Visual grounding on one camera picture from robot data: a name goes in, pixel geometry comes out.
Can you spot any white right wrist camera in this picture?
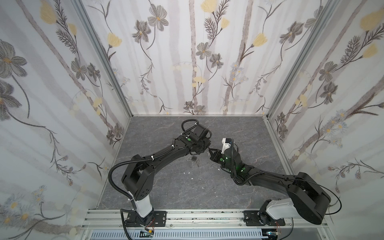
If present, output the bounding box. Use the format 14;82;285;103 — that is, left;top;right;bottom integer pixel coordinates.
221;138;233;154

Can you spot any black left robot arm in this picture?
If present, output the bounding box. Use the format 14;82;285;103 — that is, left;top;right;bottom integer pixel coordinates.
108;119;212;227

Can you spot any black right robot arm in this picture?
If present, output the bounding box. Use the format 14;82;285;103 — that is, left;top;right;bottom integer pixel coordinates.
209;148;331;225

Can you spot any white slotted cable duct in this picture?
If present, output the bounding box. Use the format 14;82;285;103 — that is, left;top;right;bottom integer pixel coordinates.
89;229;268;240

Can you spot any aluminium mounting rail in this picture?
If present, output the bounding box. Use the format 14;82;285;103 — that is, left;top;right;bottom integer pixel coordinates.
80;209;328;230

